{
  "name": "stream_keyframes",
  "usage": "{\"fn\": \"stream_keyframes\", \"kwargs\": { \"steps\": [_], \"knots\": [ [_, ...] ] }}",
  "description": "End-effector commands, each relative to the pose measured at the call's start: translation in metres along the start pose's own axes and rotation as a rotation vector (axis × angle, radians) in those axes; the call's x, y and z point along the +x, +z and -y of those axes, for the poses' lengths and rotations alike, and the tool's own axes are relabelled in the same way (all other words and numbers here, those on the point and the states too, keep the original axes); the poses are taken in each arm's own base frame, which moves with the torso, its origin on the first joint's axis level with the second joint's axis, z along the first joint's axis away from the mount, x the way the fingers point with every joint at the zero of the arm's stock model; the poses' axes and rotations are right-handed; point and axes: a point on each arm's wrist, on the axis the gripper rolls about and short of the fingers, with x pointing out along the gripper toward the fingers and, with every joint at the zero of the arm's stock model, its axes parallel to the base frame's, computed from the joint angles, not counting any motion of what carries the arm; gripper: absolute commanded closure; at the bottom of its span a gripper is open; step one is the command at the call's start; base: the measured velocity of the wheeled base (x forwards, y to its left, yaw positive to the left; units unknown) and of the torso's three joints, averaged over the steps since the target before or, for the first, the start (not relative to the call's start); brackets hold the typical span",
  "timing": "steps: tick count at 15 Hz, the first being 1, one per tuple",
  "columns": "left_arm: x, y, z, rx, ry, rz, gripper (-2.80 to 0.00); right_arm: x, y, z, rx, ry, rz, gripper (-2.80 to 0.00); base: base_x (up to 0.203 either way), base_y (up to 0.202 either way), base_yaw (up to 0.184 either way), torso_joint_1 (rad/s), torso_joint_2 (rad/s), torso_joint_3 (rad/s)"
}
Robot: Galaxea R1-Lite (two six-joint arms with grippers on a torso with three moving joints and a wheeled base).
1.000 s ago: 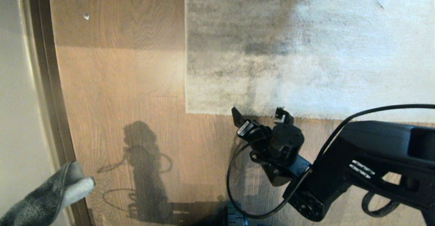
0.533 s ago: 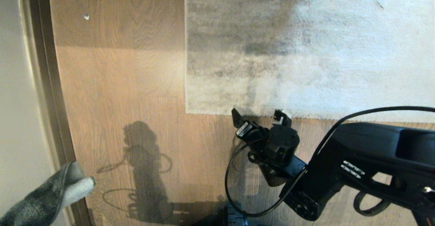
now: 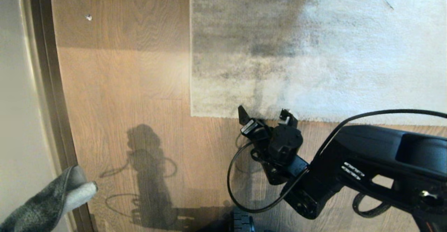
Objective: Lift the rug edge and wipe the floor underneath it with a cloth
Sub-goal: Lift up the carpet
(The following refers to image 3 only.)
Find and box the dark brown baseboard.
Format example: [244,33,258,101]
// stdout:
[27,0,95,232]

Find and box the black cable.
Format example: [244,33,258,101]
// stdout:
[227,141,310,214]
[352,192,392,219]
[314,109,447,160]

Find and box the light grey rug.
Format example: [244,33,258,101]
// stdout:
[190,0,447,126]

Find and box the grey cloth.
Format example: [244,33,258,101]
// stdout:
[0,165,98,232]

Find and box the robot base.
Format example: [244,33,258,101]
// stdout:
[229,208,256,232]

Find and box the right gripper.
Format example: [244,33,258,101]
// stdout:
[238,105,303,160]

